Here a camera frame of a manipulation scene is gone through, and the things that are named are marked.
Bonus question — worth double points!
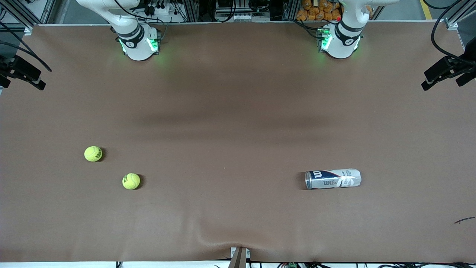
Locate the yellow tennis ball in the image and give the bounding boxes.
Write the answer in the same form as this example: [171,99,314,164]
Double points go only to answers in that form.
[84,146,103,162]
[122,173,141,190]

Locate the clear Wilson tennis ball can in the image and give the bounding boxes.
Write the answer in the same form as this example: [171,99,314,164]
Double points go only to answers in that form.
[305,169,362,190]

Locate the orange packaged items pile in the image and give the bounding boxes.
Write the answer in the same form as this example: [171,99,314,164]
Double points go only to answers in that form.
[296,0,342,21]

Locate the white power strip black plugs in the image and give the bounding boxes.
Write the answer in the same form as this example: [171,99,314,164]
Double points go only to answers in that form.
[143,0,175,15]

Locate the white socket strip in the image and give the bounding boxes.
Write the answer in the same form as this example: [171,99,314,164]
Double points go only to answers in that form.
[229,13,258,22]

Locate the brown table mat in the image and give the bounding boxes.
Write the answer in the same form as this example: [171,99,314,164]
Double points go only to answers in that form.
[0,20,476,263]

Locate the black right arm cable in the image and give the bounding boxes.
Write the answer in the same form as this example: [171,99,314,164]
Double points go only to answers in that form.
[0,22,52,72]

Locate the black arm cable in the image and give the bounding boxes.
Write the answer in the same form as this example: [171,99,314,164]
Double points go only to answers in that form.
[0,22,52,72]
[431,0,470,64]

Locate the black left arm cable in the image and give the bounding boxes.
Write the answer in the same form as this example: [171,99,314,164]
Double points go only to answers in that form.
[431,0,470,64]

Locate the aluminium frame profile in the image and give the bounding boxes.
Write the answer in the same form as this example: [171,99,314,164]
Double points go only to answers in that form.
[0,0,56,36]
[444,0,476,31]

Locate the metal camera post bracket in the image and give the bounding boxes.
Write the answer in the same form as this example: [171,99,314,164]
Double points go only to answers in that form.
[228,246,250,268]

